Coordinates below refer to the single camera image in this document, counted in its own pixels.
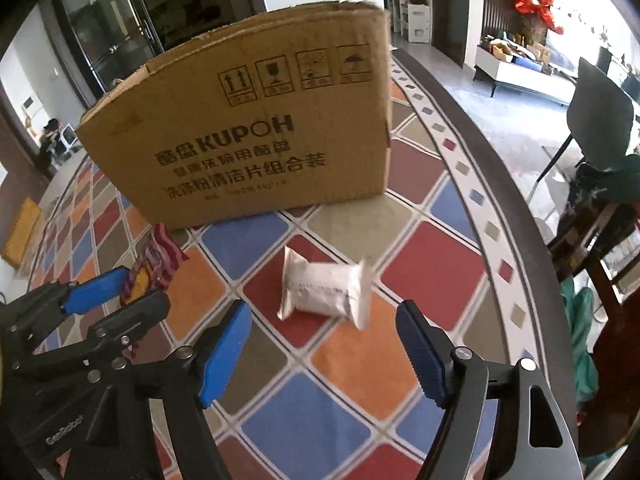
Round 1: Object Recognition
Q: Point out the clutter of boxes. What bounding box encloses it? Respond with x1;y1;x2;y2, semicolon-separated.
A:
480;32;576;68

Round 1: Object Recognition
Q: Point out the brown wooden chair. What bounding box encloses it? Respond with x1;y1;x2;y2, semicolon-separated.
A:
547;180;640;461

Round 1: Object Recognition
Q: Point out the colourful diamond patterned tablecloth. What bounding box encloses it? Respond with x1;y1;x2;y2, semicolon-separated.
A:
20;50;561;480

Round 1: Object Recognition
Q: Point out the white snack packet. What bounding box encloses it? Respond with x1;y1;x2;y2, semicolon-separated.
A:
276;246;373;331

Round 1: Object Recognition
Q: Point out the small white rack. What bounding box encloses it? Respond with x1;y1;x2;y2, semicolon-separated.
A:
52;125;83;166

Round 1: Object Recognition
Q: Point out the dark interior door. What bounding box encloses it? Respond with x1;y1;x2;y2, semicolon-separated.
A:
431;0;473;68

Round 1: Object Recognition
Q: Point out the black bag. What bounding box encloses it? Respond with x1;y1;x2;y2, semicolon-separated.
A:
39;119;66;171

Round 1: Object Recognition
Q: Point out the white low cabinet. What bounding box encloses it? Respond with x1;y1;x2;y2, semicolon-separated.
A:
472;42;581;107

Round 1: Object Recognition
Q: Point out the dark glass sliding door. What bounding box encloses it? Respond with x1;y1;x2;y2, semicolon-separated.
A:
50;0;266;96

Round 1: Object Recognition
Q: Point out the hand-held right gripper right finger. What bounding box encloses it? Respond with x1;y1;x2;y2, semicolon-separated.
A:
395;299;586;480

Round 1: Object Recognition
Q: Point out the brown cardboard box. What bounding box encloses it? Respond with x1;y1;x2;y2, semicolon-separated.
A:
75;0;393;231

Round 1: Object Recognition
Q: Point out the white drawer unit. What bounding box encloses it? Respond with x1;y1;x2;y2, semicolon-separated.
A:
387;0;432;43

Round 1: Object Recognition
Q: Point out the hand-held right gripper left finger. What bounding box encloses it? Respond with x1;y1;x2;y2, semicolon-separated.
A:
62;299;253;480

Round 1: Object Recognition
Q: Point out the dark green garment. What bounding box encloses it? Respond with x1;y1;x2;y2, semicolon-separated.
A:
575;152;640;196

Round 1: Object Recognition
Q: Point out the red striped snack packet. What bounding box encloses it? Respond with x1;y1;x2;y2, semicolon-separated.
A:
120;222;191;306

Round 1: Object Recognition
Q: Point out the teal cloth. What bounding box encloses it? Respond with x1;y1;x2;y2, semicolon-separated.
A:
559;277;601;411

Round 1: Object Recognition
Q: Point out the dark green chair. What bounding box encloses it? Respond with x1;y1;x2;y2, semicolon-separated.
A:
537;57;640;183

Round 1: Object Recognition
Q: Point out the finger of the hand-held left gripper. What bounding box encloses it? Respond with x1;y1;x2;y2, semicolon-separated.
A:
14;290;172;382
4;266;132;342

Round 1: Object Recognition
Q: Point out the red bow balloon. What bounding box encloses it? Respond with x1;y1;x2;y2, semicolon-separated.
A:
515;0;565;36

